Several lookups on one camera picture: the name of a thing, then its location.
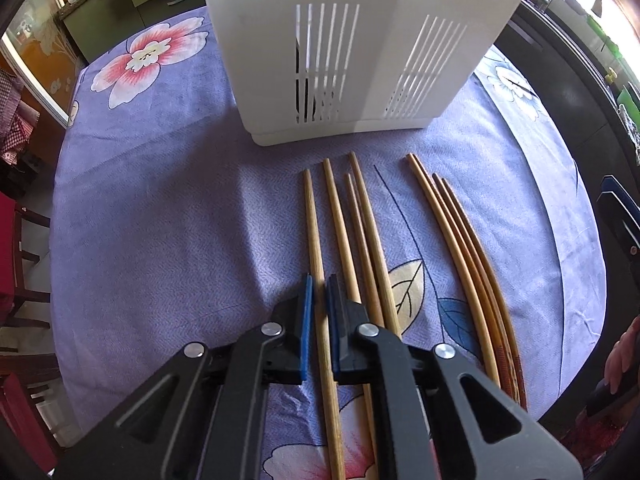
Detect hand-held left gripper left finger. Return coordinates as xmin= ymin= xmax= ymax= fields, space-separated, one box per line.
xmin=52 ymin=272 xmax=315 ymax=480

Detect person's right hand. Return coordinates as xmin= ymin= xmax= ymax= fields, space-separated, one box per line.
xmin=603 ymin=316 xmax=640 ymax=396

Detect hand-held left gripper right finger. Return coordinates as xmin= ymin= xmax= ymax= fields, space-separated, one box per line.
xmin=325 ymin=274 xmax=583 ymax=480

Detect purple floral tablecloth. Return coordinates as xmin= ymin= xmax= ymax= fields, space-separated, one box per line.
xmin=50 ymin=5 xmax=608 ymax=480

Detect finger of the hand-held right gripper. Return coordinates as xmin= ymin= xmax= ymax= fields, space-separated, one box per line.
xmin=596 ymin=174 xmax=640 ymax=281

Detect white slotted utensil holder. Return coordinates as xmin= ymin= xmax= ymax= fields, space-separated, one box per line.
xmin=195 ymin=0 xmax=543 ymax=147

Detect red checkered apron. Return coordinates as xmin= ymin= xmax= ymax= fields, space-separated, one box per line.
xmin=0 ymin=67 xmax=32 ymax=163

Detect green base cabinets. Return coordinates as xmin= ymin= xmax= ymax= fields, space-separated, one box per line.
xmin=60 ymin=0 xmax=208 ymax=63

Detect glass sliding door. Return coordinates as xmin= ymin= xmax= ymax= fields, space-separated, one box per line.
xmin=0 ymin=0 xmax=76 ymax=128

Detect red covered wooden chair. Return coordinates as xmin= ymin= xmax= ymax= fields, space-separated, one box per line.
xmin=0 ymin=195 xmax=63 ymax=476

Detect dark sink cabinets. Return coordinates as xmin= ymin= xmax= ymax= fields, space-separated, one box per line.
xmin=495 ymin=0 xmax=640 ymax=201

